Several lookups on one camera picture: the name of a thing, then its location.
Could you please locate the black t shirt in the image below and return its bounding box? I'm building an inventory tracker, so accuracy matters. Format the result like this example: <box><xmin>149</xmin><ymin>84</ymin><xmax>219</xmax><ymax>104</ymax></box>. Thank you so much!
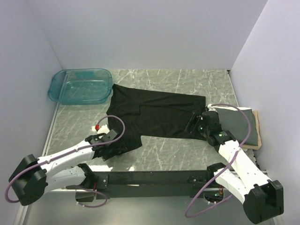
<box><xmin>103</xmin><ymin>84</ymin><xmax>206</xmax><ymax>160</ymax></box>

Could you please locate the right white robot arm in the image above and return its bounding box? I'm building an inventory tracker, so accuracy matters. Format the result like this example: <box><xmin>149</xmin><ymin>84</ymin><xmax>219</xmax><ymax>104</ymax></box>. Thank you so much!
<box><xmin>185</xmin><ymin>111</ymin><xmax>284</xmax><ymax>224</ymax></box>

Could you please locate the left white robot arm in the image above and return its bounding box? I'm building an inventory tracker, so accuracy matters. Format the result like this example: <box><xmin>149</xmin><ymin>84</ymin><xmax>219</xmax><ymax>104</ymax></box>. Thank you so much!
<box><xmin>8</xmin><ymin>129</ymin><xmax>123</xmax><ymax>206</ymax></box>

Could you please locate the folded dark grey shirt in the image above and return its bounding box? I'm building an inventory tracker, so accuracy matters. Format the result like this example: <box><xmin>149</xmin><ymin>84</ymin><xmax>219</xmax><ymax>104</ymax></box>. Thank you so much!
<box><xmin>218</xmin><ymin>110</ymin><xmax>258</xmax><ymax>146</ymax></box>

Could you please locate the brown cardboard board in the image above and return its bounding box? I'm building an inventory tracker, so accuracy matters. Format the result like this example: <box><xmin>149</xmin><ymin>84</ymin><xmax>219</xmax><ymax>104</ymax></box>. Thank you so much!
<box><xmin>241</xmin><ymin>111</ymin><xmax>262</xmax><ymax>151</ymax></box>

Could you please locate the black base crossbar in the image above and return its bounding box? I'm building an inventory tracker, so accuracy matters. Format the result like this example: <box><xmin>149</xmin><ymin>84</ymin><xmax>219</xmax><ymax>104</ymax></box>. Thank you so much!
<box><xmin>75</xmin><ymin>164</ymin><xmax>213</xmax><ymax>202</ymax></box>

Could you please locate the teal plastic bin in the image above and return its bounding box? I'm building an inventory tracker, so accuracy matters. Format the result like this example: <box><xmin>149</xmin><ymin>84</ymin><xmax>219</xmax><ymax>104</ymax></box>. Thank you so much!
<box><xmin>47</xmin><ymin>69</ymin><xmax>113</xmax><ymax>105</ymax></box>

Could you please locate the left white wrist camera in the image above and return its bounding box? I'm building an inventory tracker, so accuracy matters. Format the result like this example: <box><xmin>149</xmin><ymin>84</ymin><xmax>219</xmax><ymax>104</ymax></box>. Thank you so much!
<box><xmin>91</xmin><ymin>124</ymin><xmax>110</xmax><ymax>134</ymax></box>

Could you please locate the aluminium frame rail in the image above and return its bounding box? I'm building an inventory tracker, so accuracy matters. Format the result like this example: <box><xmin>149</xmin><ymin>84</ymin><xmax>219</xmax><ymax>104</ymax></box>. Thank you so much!
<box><xmin>50</xmin><ymin>170</ymin><xmax>274</xmax><ymax>193</ymax></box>

